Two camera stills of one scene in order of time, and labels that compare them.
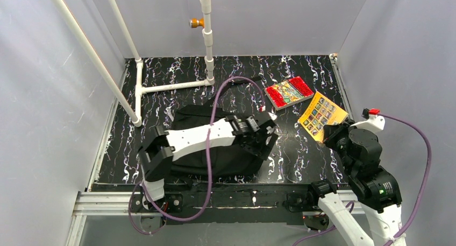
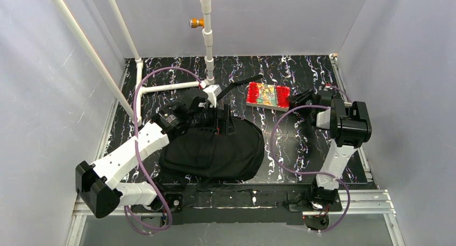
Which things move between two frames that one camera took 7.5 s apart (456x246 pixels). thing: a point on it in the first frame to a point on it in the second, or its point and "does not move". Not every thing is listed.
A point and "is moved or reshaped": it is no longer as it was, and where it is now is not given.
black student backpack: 227,159 does not move
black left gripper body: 262,132 to 221,119
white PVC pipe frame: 135,112 does not move
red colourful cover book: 285,93 is moved or reshaped
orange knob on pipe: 194,23 does not move
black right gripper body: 333,133 to 306,98
